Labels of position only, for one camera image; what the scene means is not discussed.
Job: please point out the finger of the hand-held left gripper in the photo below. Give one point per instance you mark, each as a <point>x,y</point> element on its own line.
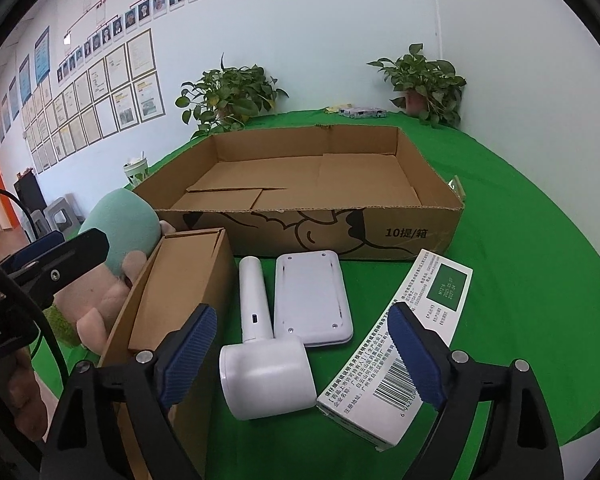
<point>70,260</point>
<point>35,247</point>

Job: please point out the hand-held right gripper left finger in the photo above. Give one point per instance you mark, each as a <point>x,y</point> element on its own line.
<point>190,355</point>

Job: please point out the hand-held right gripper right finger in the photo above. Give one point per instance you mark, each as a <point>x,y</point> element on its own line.
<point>420,360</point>

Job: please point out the white medicine box green label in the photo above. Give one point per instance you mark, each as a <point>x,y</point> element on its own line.
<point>370,385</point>

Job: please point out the pink and teal plush toy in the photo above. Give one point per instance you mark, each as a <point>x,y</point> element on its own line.
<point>125,225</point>

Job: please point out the small brown cardboard box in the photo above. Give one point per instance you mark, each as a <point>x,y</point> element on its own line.
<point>180,280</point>

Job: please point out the white handheld device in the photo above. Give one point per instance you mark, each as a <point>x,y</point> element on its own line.
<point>265,375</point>

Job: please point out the large cardboard box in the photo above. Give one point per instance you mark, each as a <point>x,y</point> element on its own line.
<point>330,180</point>

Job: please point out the person's left hand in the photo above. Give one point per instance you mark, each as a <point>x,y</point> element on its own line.
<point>30,400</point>

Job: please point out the grey plastic stool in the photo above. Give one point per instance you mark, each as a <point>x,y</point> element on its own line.
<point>62,212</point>
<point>37,222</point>

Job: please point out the black cabinet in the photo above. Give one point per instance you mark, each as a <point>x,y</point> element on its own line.
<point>29,192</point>

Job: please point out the green patterned cup with straw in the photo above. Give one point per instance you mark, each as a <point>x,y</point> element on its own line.
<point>136,172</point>

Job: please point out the white flat rectangular device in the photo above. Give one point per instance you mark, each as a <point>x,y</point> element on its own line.
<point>310,300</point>

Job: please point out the green tablecloth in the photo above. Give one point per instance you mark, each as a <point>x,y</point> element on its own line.
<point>530,260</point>

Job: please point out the bushy potted plant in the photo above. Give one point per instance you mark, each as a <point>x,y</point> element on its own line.
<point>230,95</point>

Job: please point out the patterned tissue packet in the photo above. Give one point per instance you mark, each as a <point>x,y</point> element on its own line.
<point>364,112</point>

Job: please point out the row of portrait photos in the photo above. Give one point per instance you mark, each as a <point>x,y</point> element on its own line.
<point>145,10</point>

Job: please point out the potted plant in red pot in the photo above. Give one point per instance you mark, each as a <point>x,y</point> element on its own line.
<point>420,75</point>

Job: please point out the wall of framed certificates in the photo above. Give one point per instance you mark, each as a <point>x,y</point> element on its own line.
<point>105,95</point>

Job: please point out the blue wall poster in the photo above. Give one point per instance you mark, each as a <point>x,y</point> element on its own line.
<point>41,55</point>
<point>24,77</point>

